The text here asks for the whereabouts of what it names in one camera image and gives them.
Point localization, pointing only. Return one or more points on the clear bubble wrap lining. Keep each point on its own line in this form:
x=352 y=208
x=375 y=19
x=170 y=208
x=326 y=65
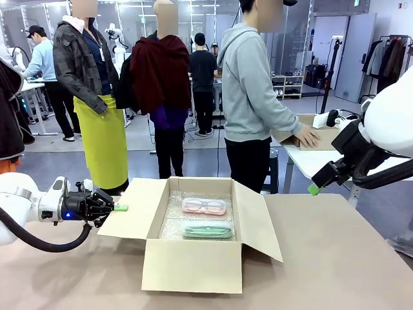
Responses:
x=171 y=229

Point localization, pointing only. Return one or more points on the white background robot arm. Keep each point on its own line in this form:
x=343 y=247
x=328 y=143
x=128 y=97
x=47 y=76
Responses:
x=116 y=42

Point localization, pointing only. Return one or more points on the wooden shoe rack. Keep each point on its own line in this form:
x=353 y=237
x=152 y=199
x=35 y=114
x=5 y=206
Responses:
x=287 y=87

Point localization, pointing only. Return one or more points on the dark suitcases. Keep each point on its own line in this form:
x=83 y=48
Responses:
x=316 y=76

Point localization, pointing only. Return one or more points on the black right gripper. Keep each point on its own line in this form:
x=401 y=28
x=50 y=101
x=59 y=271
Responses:
x=350 y=139

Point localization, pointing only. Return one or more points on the green glasses case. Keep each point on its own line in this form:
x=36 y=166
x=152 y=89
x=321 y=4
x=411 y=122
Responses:
x=208 y=230

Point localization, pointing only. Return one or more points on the right forearm grey sleeve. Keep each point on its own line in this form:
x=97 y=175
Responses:
x=285 y=124

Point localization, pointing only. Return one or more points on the person right hand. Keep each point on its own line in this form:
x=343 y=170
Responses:
x=309 y=137

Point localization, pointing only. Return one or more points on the mannequin with maroon shawl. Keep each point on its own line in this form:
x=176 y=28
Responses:
x=161 y=80

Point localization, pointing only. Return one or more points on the man in light blue shirt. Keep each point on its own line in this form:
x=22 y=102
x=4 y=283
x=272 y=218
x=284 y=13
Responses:
x=43 y=64

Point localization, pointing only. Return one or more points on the pink glasses case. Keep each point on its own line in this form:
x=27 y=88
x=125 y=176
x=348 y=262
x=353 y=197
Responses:
x=204 y=206

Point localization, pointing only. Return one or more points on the mannequin in dark coat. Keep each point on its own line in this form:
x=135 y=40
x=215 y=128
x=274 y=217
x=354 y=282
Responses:
x=9 y=122

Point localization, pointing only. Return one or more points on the clothes rack with garments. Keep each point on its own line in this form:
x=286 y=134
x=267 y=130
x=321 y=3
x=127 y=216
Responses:
x=390 y=61

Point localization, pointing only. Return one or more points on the person in grey hoodie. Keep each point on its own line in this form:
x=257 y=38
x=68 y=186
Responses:
x=248 y=97

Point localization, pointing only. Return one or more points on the large cardboard box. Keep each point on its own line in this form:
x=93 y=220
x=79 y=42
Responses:
x=193 y=268

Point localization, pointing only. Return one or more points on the black tripod pole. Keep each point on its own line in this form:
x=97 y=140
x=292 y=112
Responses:
x=330 y=74

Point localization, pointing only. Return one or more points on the small cardboard box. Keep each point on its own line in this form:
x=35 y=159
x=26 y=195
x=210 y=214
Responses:
x=322 y=139

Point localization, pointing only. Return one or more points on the white locker cabinet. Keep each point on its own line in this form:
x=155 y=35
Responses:
x=355 y=58

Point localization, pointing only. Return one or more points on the mannequin with yellow apron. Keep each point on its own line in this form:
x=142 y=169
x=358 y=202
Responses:
x=103 y=142

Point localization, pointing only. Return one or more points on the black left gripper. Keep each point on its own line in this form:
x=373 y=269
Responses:
x=77 y=206

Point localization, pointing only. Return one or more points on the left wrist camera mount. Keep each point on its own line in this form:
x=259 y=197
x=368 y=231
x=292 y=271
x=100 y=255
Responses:
x=84 y=185

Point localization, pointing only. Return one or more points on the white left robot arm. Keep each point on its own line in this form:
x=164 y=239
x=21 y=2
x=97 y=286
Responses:
x=19 y=200

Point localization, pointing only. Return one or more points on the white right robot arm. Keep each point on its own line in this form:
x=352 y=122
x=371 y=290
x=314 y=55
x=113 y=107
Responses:
x=393 y=109

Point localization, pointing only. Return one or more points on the clear plastic wrap sheet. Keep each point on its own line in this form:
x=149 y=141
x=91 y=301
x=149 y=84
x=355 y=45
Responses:
x=403 y=247

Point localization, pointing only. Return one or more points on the white background desk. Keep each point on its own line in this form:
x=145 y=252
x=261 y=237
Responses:
x=35 y=87

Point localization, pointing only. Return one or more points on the person in black shirt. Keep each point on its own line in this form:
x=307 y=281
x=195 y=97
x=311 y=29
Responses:
x=203 y=74

